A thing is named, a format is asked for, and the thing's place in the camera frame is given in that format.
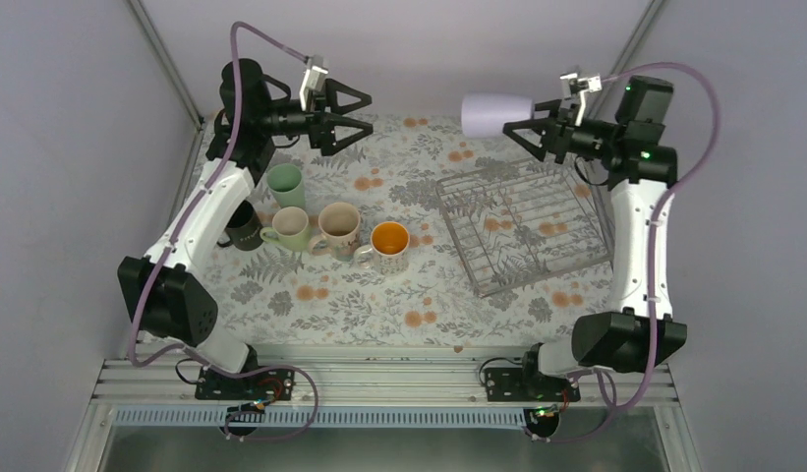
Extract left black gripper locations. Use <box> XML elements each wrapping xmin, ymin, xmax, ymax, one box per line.
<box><xmin>258</xmin><ymin>78</ymin><xmax>373</xmax><ymax>157</ymax></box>

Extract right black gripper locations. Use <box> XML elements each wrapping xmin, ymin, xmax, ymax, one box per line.
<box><xmin>503</xmin><ymin>98</ymin><xmax>623</xmax><ymax>163</ymax></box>

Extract lavender tumbler cup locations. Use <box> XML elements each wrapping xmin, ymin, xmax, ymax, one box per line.
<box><xmin>461</xmin><ymin>92</ymin><xmax>534</xmax><ymax>139</ymax></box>

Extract mint green tumbler cup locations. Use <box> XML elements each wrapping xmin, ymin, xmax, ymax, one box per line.
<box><xmin>266</xmin><ymin>163</ymin><xmax>306</xmax><ymax>209</ymax></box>

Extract metal wire dish rack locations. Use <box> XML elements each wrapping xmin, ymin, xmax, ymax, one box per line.
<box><xmin>435</xmin><ymin>158</ymin><xmax>611</xmax><ymax>298</ymax></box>

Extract beige pineapple mug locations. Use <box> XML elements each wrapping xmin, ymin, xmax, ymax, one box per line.
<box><xmin>307</xmin><ymin>202</ymin><xmax>362</xmax><ymax>262</ymax></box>

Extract light green mug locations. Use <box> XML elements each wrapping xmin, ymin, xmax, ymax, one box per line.
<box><xmin>259</xmin><ymin>206</ymin><xmax>312</xmax><ymax>252</ymax></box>

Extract black mug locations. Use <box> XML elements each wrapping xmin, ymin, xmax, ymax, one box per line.
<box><xmin>217</xmin><ymin>201</ymin><xmax>263</xmax><ymax>252</ymax></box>

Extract white iridescent patterned mug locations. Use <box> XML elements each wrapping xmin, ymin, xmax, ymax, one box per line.
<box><xmin>353</xmin><ymin>221</ymin><xmax>410</xmax><ymax>276</ymax></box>

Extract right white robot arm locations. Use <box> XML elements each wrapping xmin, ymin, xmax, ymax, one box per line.
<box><xmin>502</xmin><ymin>74</ymin><xmax>687</xmax><ymax>400</ymax></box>

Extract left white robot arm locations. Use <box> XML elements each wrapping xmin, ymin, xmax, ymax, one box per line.
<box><xmin>117</xmin><ymin>58</ymin><xmax>374</xmax><ymax>398</ymax></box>

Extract floral tablecloth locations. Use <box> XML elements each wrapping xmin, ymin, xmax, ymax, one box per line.
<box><xmin>202</xmin><ymin>116</ymin><xmax>611</xmax><ymax>347</ymax></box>

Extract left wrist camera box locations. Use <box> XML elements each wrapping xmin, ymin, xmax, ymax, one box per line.
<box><xmin>299</xmin><ymin>55</ymin><xmax>329</xmax><ymax>111</ymax></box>

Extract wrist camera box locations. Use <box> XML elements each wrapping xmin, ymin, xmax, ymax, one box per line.
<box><xmin>299</xmin><ymin>55</ymin><xmax>329</xmax><ymax>111</ymax></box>
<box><xmin>559</xmin><ymin>70</ymin><xmax>603</xmax><ymax>127</ymax></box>

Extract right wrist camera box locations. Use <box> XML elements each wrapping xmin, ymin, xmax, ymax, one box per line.
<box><xmin>559</xmin><ymin>70</ymin><xmax>603</xmax><ymax>127</ymax></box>

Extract left corner aluminium post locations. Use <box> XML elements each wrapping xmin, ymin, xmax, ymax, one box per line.
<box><xmin>125</xmin><ymin>0</ymin><xmax>203</xmax><ymax>129</ymax></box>

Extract corner aluminium post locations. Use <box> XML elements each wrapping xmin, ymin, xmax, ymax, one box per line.
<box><xmin>604</xmin><ymin>0</ymin><xmax>667</xmax><ymax>89</ymax></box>
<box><xmin>125</xmin><ymin>0</ymin><xmax>203</xmax><ymax>129</ymax></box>

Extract right corner aluminium post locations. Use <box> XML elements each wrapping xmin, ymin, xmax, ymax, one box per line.
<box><xmin>604</xmin><ymin>0</ymin><xmax>667</xmax><ymax>89</ymax></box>

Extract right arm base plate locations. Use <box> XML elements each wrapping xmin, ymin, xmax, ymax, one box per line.
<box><xmin>483</xmin><ymin>367</ymin><xmax>581</xmax><ymax>403</ymax></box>

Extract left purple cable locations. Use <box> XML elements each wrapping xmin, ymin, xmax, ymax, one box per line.
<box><xmin>126</xmin><ymin>21</ymin><xmax>320</xmax><ymax>444</ymax></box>

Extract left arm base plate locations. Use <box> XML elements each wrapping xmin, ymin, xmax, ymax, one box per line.
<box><xmin>195</xmin><ymin>369</ymin><xmax>295</xmax><ymax>403</ymax></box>

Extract grey slotted cable duct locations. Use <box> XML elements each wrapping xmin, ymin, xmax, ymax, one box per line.
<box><xmin>112</xmin><ymin>405</ymin><xmax>525</xmax><ymax>430</ymax></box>

